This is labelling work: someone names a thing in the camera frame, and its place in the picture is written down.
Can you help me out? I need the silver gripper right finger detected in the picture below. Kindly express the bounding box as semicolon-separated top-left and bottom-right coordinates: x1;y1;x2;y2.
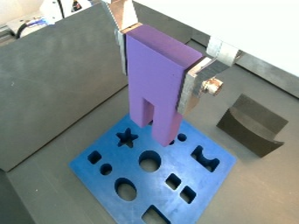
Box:
177;37;242;115

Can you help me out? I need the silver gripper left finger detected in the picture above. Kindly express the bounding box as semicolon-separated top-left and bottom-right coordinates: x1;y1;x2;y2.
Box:
102;0;142;74

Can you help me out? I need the purple double-square block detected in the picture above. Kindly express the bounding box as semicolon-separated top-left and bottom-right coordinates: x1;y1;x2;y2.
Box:
126;24;203;146

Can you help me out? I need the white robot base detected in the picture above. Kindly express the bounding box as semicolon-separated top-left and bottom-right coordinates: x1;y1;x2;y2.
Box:
0;0;94;39

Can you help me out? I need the dark grey curved holder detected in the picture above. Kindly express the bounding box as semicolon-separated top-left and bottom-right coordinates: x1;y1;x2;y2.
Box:
218;94;289;158

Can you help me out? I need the blue shape-sorting board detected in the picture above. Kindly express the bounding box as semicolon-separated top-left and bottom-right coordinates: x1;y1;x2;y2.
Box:
70;116;237;224

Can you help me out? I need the black cable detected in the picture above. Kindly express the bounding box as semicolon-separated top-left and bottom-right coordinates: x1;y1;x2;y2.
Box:
14;22;30;40

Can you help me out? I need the grey foam wall panel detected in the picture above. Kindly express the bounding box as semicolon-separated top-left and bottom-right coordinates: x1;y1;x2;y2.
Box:
0;4;127;172

